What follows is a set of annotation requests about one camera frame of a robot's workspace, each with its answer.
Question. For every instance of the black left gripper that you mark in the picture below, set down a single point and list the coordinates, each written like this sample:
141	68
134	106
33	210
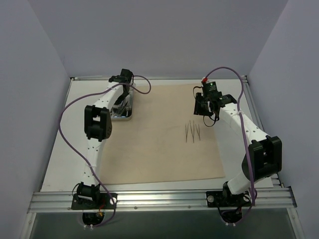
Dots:
124	94

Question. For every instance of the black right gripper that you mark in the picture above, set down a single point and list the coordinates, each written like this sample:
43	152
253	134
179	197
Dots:
200	107

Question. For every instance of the stainless steel instrument tray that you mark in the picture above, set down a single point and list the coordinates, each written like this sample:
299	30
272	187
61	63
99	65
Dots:
129	100

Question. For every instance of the long steel tweezers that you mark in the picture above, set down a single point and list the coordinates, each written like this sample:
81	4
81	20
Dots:
192	128

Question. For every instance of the short steel tweezers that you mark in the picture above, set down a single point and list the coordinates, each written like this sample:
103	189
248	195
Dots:
198	130

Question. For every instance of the beige cloth wrap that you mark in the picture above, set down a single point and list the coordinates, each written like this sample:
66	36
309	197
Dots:
151	147

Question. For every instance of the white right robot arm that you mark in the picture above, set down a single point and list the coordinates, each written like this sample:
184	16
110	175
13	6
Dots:
263	153

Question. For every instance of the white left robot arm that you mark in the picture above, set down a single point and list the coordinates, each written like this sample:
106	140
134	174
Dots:
98	128

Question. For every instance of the steel forceps clamp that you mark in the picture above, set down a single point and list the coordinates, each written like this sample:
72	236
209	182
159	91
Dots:
120	111

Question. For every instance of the aluminium back rail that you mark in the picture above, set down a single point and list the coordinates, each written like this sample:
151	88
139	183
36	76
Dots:
106	77

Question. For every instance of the aluminium rail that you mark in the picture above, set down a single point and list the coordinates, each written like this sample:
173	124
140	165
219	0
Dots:
250	109
106	77

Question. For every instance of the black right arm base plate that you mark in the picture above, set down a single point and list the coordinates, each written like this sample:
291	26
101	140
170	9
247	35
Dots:
216	199

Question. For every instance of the aluminium front rail frame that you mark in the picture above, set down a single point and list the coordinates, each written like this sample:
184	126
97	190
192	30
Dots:
176	200

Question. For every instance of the aluminium right side rail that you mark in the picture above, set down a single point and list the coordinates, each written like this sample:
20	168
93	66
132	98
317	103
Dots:
250	109

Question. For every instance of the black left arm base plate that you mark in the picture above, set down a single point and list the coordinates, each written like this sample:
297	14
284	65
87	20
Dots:
103	201

